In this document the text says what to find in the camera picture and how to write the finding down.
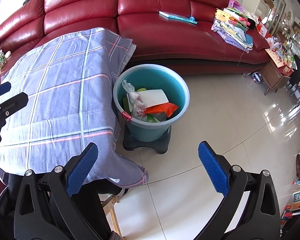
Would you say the red orange snack wrapper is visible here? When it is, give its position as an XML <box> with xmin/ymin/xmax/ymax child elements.
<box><xmin>145</xmin><ymin>102</ymin><xmax>179</xmax><ymax>118</ymax></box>

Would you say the white tissue paper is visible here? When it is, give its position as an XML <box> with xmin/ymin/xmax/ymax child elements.
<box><xmin>138</xmin><ymin>89</ymin><xmax>169</xmax><ymax>108</ymax></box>

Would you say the white burger food box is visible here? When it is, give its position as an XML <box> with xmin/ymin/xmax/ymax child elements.
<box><xmin>122</xmin><ymin>94</ymin><xmax>133</xmax><ymax>115</ymax></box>

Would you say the green white medicine box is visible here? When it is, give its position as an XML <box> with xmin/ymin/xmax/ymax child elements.
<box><xmin>146</xmin><ymin>114</ymin><xmax>160</xmax><ymax>123</ymax></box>

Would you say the white green-label bottle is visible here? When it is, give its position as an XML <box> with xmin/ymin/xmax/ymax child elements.
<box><xmin>136</xmin><ymin>88</ymin><xmax>147</xmax><ymax>93</ymax></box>

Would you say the teal plastic trash bucket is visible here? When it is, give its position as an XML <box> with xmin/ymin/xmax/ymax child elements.
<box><xmin>113</xmin><ymin>64</ymin><xmax>190</xmax><ymax>142</ymax></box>

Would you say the wooden table leg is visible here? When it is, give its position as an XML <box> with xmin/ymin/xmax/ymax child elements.
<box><xmin>101</xmin><ymin>195</ymin><xmax>126</xmax><ymax>240</ymax></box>

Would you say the purple plaid tablecloth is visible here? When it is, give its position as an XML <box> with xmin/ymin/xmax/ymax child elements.
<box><xmin>0</xmin><ymin>28</ymin><xmax>148</xmax><ymax>188</ymax></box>

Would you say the black stool under bucket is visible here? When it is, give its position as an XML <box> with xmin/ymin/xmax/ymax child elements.
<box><xmin>123</xmin><ymin>125</ymin><xmax>171</xmax><ymax>154</ymax></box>

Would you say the small blue white ball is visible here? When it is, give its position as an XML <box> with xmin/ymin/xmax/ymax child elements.
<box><xmin>251</xmin><ymin>72</ymin><xmax>262</xmax><ymax>83</ymax></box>

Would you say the wooden side table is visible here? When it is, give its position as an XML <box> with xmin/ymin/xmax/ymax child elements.
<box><xmin>260</xmin><ymin>49</ymin><xmax>294</xmax><ymax>95</ymax></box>

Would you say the red leather sofa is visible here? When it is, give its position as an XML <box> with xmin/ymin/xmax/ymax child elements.
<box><xmin>0</xmin><ymin>0</ymin><xmax>270</xmax><ymax>75</ymax></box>

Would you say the pile of colourful papers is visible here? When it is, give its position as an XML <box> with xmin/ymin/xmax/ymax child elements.
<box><xmin>211</xmin><ymin>0</ymin><xmax>256</xmax><ymax>53</ymax></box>

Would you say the teal book on sofa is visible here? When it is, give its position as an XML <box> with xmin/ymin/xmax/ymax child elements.
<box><xmin>159</xmin><ymin>11</ymin><xmax>197</xmax><ymax>25</ymax></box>

